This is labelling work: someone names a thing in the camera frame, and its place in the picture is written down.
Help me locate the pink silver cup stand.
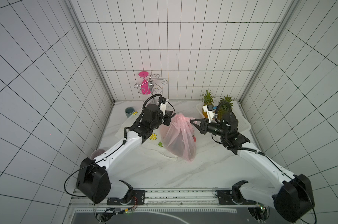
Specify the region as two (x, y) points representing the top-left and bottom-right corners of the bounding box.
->
(134, 71), (168, 95)

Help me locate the pink plastic bag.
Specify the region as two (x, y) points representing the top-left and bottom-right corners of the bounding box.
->
(159, 114), (197, 162)

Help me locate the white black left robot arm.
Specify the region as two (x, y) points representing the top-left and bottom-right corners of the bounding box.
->
(76, 102), (175, 204)

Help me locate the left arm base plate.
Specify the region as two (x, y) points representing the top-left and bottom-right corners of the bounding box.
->
(107, 190), (146, 206)

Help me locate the white plastic bag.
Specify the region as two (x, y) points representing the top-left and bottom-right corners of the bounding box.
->
(115, 116), (177, 160)

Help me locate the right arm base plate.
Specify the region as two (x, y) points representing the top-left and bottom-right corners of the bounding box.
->
(214, 189), (257, 205)

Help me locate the pale pink mug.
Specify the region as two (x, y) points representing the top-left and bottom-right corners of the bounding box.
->
(90, 148), (106, 160)

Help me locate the orange yellow pineapple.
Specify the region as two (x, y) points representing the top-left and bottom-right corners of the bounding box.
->
(202, 90), (213, 105)

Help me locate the yellow green pineapple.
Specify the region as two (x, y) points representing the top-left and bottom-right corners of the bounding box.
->
(217, 95), (233, 121)

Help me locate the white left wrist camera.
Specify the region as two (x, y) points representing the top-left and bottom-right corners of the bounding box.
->
(158, 97), (167, 116)

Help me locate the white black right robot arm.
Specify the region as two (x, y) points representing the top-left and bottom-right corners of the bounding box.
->
(190, 112), (315, 223)

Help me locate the teal green cup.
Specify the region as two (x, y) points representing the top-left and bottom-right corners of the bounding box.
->
(125, 107), (135, 118)

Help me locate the aluminium mounting rail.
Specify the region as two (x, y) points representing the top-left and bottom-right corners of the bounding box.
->
(70, 188), (268, 209)

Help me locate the white plastic perforated basket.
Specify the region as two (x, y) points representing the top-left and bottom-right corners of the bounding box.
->
(196, 100), (252, 132)

